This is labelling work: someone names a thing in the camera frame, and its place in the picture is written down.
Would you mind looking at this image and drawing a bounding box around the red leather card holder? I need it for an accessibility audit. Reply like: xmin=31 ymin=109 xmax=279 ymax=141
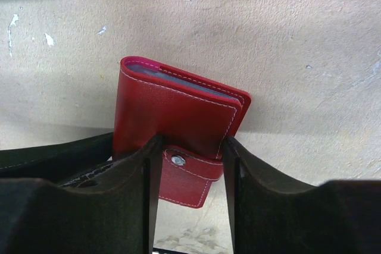
xmin=113 ymin=56 xmax=251 ymax=208

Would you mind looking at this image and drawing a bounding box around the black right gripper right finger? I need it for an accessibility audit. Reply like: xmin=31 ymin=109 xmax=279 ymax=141
xmin=222 ymin=137 xmax=380 ymax=253

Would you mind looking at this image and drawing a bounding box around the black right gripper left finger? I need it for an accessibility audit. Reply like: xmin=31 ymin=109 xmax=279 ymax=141
xmin=1 ymin=133 xmax=163 ymax=253

